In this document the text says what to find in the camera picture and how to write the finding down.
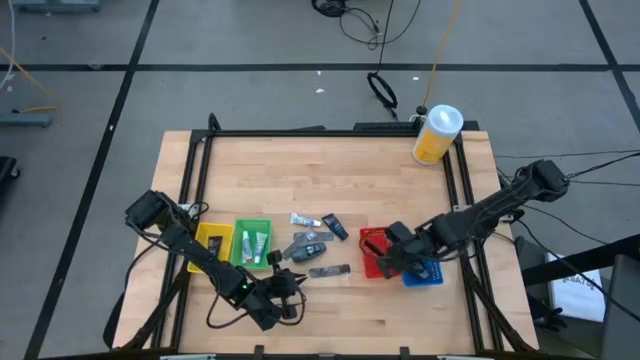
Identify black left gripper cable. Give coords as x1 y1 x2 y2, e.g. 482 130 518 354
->
207 287 307 330

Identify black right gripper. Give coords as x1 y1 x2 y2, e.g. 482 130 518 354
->
362 239 426 280

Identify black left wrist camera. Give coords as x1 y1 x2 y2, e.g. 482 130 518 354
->
227 277 282 332

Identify white printed box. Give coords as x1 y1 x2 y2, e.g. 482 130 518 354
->
546 251 609 324

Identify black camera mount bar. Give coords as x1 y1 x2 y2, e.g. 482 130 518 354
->
352 120 424 134

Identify grey cabinet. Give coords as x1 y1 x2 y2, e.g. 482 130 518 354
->
601 253 640 360

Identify black tangled floor cables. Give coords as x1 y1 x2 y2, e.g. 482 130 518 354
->
310 0 422 51

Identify black clamp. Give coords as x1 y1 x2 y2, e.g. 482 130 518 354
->
527 292 569 332

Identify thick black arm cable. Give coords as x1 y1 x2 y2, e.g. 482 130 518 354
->
564 151 640 180

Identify yellow wipes canister white lid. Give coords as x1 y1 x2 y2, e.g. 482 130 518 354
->
411 103 465 167

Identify black aluminium table frame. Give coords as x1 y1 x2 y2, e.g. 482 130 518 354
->
102 112 539 360

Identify blue plastic bin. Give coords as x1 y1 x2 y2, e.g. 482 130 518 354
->
401 257 445 289

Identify green plastic bin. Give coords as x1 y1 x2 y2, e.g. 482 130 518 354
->
230 218 273 271

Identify black left base cable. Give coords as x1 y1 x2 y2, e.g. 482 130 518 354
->
102 233 169 350

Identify black metal bar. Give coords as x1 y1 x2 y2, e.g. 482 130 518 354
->
521 233 640 287

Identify black caster base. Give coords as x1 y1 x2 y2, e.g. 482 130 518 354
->
0 155 22 197

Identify red plastic bin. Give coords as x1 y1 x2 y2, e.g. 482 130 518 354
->
358 226 404 280

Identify grey metal stand foot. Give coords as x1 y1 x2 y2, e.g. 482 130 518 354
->
10 0 103 14
0 111 53 129

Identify long yellow floor cable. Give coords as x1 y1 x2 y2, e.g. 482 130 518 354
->
422 0 464 109

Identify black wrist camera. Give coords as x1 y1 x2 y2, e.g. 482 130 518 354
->
227 277 282 332
387 221 415 247

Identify dark grey travel razor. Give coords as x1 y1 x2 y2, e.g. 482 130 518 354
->
410 260 432 281
290 241 328 264

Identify thin yellow floor cable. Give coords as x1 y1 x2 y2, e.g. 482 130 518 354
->
0 47 60 114

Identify dark sachet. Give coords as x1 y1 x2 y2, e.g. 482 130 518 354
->
308 263 352 279

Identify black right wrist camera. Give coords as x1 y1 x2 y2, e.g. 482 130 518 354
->
387 221 415 247

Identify black coiled floor cable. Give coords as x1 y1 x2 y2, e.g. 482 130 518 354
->
366 0 400 122

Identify yellow plastic bin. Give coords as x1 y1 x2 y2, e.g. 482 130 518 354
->
187 222 235 275

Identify thin white floor cable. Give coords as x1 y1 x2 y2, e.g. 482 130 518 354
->
0 0 19 94

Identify thin black floor cable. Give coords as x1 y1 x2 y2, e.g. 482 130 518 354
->
567 178 640 188
494 149 640 160

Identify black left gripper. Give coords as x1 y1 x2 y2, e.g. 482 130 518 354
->
264 249 309 321

